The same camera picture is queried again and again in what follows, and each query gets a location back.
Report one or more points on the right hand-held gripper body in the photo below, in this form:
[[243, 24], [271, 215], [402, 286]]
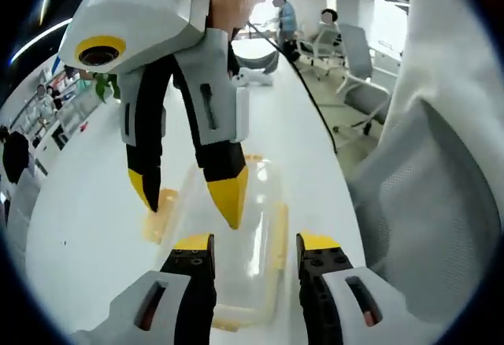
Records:
[[145, 10]]

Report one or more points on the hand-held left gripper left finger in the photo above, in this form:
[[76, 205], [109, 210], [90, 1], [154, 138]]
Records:
[[173, 294]]

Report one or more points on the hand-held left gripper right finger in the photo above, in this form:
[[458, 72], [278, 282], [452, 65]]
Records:
[[334, 282]]

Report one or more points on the clear plastic food container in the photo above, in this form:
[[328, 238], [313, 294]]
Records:
[[252, 278]]

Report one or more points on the person's right hand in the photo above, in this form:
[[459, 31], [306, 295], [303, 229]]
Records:
[[232, 2]]

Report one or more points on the green plant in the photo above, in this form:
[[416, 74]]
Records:
[[103, 85]]

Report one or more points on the dark grey cloth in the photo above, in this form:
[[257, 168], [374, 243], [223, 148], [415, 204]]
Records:
[[260, 61]]

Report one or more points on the white office chair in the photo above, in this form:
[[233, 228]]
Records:
[[315, 47]]

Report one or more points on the grey office chair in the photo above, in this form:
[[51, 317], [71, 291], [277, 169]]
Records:
[[360, 65]]

